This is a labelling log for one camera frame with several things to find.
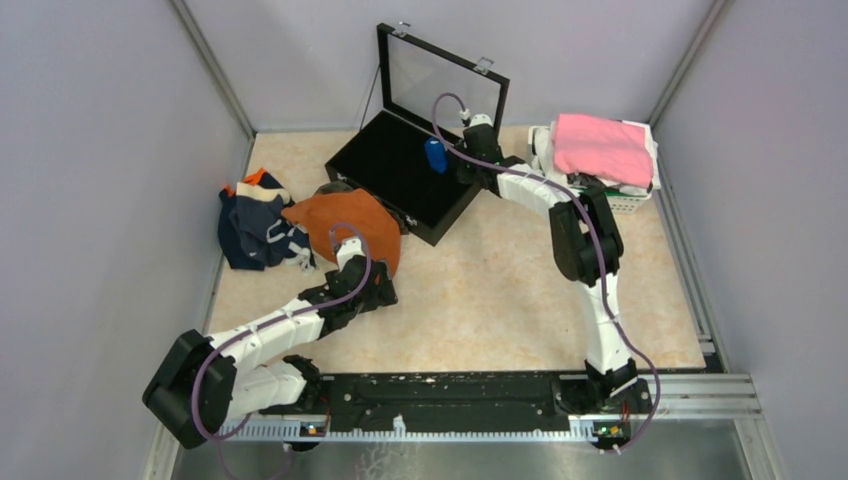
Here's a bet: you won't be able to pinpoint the black display case glass lid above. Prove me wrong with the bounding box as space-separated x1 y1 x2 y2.
325 23 510 246

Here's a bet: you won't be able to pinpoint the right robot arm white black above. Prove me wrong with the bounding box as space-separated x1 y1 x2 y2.
450 110 638 412

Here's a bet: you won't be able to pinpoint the olive grey underwear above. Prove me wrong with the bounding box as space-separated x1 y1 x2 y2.
314 181 355 196

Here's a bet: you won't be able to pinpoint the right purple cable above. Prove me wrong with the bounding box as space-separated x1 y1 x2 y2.
431 91 662 455

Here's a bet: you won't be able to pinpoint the dark blue underwear cream waistband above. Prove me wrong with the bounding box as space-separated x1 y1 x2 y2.
230 182 315 272

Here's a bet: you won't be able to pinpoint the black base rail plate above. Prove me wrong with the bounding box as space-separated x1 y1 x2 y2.
262 371 651 433

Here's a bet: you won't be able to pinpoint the white plastic basket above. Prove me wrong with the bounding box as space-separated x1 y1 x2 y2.
526 119 660 217

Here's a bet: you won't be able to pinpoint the pink folded cloth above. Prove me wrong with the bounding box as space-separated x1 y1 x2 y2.
552 114 655 189

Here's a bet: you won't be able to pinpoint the orange underwear cream waistband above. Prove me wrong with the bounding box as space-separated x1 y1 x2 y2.
282 189 401 277

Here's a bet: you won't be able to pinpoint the royal blue underwear white trim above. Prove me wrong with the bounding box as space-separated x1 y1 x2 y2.
424 137 449 174

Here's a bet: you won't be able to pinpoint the navy underwear orange waistband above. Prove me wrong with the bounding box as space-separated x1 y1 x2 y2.
217 168 280 271

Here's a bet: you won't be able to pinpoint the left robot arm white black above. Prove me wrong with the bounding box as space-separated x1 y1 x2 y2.
142 237 398 449

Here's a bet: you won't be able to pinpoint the white cloths in basket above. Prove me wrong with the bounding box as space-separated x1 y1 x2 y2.
531 120 660 197

